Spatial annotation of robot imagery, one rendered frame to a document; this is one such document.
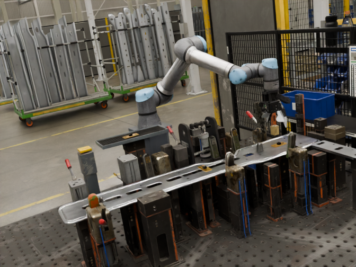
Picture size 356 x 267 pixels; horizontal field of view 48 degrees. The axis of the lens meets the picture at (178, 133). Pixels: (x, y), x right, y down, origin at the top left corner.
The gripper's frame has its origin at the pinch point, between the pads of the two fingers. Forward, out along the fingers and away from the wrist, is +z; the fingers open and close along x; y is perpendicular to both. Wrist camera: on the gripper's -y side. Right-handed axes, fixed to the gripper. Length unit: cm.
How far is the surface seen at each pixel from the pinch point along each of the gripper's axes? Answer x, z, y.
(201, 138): -19.8, 2.0, 35.8
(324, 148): 21.0, 11.2, -11.4
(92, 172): -30, 7, 95
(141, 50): -788, 11, -237
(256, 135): -15.3, 8.5, 2.9
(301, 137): -0.2, 11.3, -15.9
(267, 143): -5.8, 11.1, 2.9
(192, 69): -628, 59, -288
